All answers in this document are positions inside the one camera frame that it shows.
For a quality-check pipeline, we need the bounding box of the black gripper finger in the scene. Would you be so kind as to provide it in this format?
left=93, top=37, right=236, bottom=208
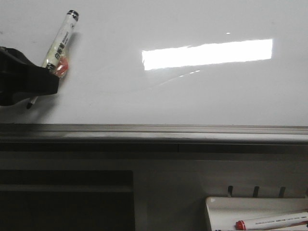
left=0, top=47, right=59, bottom=106

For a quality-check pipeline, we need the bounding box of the black whiteboard marker with magnet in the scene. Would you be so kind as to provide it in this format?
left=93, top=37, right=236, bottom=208
left=26, top=10, right=80, bottom=109

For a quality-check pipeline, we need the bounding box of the red capped whiteboard marker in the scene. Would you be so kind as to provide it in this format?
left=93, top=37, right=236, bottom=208
left=235, top=212, right=308, bottom=231

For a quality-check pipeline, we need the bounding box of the clear acrylic marker tray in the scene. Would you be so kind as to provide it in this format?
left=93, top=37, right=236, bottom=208
left=205, top=197, right=308, bottom=231

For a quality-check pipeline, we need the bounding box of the white whiteboard with aluminium frame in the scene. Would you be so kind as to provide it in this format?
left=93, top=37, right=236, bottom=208
left=0, top=0, right=308, bottom=143

